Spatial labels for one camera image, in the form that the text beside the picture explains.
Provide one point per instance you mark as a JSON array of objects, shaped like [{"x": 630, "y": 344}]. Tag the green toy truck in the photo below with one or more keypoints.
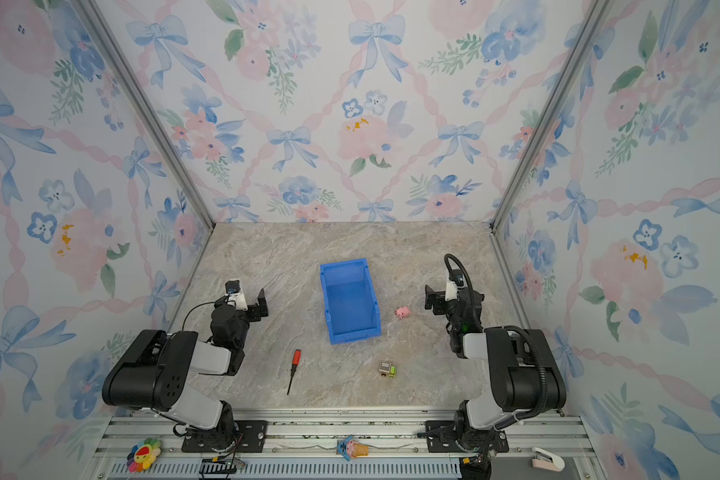
[{"x": 387, "y": 369}]

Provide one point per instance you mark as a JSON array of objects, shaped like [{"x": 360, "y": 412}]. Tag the corner aluminium post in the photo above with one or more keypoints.
[
  {"x": 93, "y": 19},
  {"x": 582, "y": 46}
]

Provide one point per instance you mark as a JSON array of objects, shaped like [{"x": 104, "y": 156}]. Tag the blue orange small toy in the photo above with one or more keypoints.
[{"x": 350, "y": 449}]

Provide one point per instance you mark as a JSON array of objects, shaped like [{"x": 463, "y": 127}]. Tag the white pink small device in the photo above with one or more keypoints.
[{"x": 545, "y": 460}]

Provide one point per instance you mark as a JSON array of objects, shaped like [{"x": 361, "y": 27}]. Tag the aluminium rail frame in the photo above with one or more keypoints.
[{"x": 301, "y": 444}]

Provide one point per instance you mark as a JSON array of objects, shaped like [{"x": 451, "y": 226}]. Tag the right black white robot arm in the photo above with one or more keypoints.
[{"x": 522, "y": 380}]

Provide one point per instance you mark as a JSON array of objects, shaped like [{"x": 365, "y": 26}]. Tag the right corner aluminium post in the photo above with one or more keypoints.
[{"x": 582, "y": 46}]

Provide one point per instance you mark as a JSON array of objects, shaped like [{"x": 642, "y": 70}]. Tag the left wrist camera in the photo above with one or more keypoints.
[{"x": 234, "y": 295}]

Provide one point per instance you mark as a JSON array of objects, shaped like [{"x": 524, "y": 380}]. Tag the left corner aluminium post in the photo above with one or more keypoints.
[{"x": 93, "y": 19}]

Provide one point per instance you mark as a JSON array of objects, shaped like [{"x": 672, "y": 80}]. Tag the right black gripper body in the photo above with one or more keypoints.
[{"x": 438, "y": 300}]

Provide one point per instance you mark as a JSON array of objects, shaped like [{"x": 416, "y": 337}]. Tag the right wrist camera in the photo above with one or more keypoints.
[{"x": 453, "y": 284}]

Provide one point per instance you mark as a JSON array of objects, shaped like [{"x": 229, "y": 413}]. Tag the colourful flower toy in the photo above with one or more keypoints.
[{"x": 143, "y": 455}]

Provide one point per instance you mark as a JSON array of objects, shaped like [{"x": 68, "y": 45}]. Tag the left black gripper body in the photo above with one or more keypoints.
[{"x": 255, "y": 306}]

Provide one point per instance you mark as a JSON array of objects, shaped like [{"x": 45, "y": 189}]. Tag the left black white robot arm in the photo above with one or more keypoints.
[{"x": 153, "y": 374}]

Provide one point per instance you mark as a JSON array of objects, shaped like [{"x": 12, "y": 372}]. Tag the blue plastic bin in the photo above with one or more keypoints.
[{"x": 351, "y": 307}]

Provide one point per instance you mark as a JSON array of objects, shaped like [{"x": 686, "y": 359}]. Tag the pink pig toy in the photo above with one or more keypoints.
[{"x": 403, "y": 312}]

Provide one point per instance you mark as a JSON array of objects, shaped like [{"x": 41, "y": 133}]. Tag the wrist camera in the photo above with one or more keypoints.
[
  {"x": 234, "y": 295},
  {"x": 453, "y": 284}
]

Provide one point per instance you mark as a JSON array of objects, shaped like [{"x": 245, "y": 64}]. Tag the red black screwdriver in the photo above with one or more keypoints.
[{"x": 293, "y": 368}]

